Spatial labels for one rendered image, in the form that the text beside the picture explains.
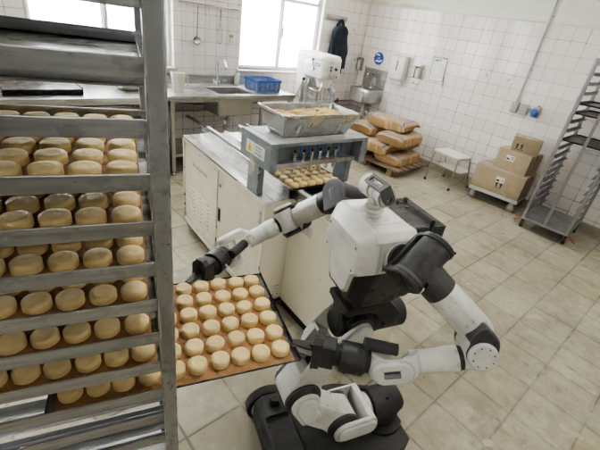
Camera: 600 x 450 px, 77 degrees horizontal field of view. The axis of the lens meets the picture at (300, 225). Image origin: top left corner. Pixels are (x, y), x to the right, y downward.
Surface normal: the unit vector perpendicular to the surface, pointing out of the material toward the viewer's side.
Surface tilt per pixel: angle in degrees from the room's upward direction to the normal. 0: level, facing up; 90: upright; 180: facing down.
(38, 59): 90
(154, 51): 90
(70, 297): 0
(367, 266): 85
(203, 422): 0
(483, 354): 74
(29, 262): 0
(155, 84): 90
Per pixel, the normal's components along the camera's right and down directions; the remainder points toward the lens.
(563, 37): -0.76, 0.22
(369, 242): -0.49, -0.15
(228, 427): 0.14, -0.87
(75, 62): 0.37, 0.49
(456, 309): -0.09, 0.20
